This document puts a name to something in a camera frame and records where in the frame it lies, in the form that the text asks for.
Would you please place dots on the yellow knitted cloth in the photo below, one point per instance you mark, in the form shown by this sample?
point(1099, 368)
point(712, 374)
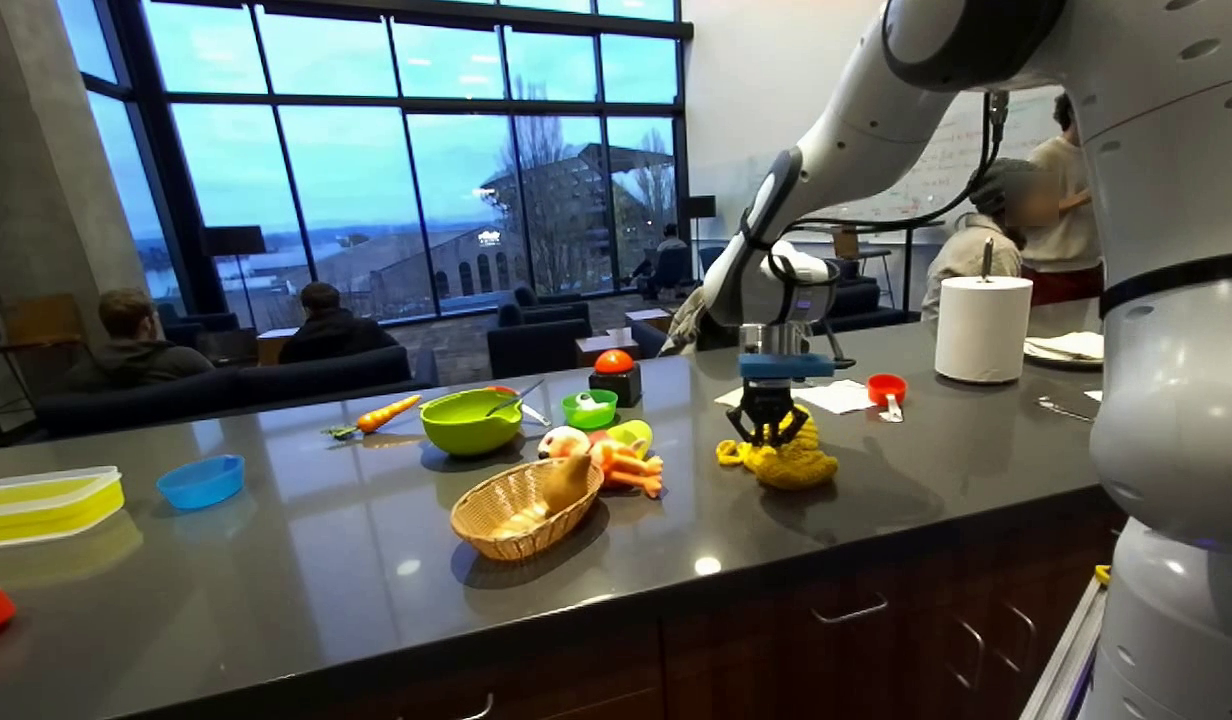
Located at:
point(796, 467)

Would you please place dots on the orange and white plush toy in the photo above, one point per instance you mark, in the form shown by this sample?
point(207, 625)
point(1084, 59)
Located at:
point(588, 467)

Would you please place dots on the white plate with napkins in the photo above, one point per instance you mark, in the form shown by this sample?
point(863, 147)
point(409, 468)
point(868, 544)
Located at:
point(1065, 350)

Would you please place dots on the woven wicker basket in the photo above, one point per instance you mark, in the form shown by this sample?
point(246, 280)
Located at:
point(516, 512)

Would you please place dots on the grey jacket heap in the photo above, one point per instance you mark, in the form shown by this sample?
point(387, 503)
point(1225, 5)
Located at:
point(681, 324)

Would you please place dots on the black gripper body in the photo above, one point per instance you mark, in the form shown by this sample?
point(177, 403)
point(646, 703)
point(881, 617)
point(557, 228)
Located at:
point(770, 399)

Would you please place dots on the seated person in dark jacket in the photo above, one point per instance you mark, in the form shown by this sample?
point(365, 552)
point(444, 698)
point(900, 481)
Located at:
point(333, 324)

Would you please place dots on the person in grey beanie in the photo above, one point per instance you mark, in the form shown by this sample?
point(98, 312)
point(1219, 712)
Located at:
point(996, 234)

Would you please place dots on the black box with orange dome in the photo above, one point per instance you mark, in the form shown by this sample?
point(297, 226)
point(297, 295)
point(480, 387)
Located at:
point(618, 374)

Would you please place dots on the dark armchair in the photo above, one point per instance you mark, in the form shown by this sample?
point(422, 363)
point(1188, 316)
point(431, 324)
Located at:
point(536, 347)

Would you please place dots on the seated person with brown hair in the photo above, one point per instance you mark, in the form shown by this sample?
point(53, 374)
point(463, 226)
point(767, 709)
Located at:
point(130, 350)

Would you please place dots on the green plastic bowl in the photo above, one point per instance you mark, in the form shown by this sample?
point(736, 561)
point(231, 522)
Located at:
point(471, 424)

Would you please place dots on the white paper sheet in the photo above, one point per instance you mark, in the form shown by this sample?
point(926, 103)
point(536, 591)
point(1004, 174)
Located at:
point(836, 399)

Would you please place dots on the dark wooden cabinet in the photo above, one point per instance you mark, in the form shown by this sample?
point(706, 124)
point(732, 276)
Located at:
point(776, 640)

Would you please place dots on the yellow translucent container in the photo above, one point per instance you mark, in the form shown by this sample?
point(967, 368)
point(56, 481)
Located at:
point(40, 505)

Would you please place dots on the dark blue sofa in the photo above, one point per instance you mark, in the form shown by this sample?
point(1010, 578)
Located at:
point(216, 387)

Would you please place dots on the small blue bowl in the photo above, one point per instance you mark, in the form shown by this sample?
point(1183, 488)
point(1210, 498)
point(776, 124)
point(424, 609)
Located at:
point(203, 481)

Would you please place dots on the person in checkered top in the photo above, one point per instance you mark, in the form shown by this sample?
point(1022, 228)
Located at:
point(1061, 203)

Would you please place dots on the red measuring cup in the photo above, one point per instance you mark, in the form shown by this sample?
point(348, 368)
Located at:
point(887, 389)

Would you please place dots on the white paper towel roll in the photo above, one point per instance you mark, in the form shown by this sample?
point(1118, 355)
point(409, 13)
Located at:
point(982, 331)

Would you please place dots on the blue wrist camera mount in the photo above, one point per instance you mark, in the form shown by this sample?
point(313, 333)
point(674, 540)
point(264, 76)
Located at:
point(787, 367)

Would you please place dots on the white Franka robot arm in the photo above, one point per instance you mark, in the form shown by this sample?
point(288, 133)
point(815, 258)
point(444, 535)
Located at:
point(1179, 333)

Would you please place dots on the yellow plastic cup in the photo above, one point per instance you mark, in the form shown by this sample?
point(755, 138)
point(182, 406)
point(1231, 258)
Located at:
point(629, 433)

